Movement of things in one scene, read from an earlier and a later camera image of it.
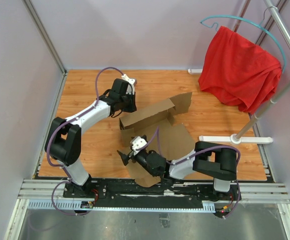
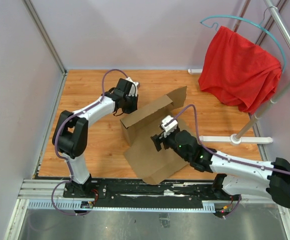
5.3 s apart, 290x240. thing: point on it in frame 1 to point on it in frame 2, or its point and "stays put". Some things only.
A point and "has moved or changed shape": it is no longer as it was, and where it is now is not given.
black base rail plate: [192, 191] stays put
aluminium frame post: [46, 35] stays put
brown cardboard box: [156, 123] has moved or changed shape
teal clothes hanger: [241, 18] stays put
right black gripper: [125, 157] to [157, 139]
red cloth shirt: [239, 71] stays put
